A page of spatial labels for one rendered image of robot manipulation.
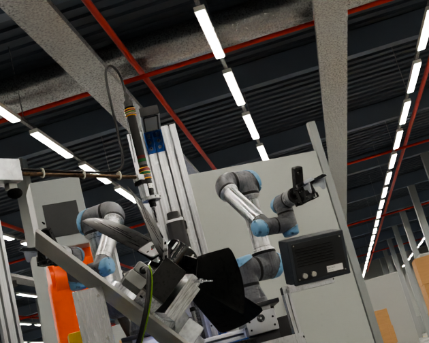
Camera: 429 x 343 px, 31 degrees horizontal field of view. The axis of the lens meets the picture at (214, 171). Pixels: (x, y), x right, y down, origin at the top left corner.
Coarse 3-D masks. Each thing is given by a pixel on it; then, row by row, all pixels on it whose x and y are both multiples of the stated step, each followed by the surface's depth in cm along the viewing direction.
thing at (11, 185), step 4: (8, 184) 238; (12, 184) 239; (16, 184) 240; (8, 188) 238; (12, 188) 239; (16, 188) 240; (8, 192) 238; (12, 192) 238; (16, 192) 239; (20, 192) 240; (8, 196) 239; (12, 196) 238; (16, 196) 239; (20, 196) 240
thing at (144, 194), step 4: (140, 176) 282; (136, 180) 282; (140, 180) 281; (144, 180) 282; (136, 184) 283; (140, 184) 283; (144, 184) 282; (140, 188) 283; (144, 188) 282; (140, 192) 283; (144, 192) 282; (148, 192) 283; (140, 196) 283; (144, 196) 281; (148, 196) 281; (152, 196) 281; (156, 196) 282; (160, 196) 283; (144, 200) 282; (148, 200) 283; (156, 200) 286
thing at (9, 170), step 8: (0, 160) 236; (8, 160) 239; (16, 160) 241; (0, 168) 235; (8, 168) 237; (16, 168) 240; (0, 176) 234; (8, 176) 236; (16, 176) 239; (0, 184) 239
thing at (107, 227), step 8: (88, 224) 271; (96, 224) 274; (104, 224) 277; (112, 224) 281; (120, 224) 286; (104, 232) 271; (112, 232) 273; (120, 232) 275; (128, 232) 277; (136, 232) 280; (120, 240) 270; (128, 240) 271; (136, 240) 273; (144, 240) 275; (136, 248) 269
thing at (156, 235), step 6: (132, 192) 251; (144, 210) 250; (144, 216) 245; (150, 216) 257; (144, 222) 239; (150, 222) 251; (150, 228) 248; (156, 228) 256; (150, 234) 243; (156, 234) 254; (162, 234) 261; (156, 240) 251; (162, 240) 260; (156, 246) 249; (162, 246) 258; (162, 252) 257
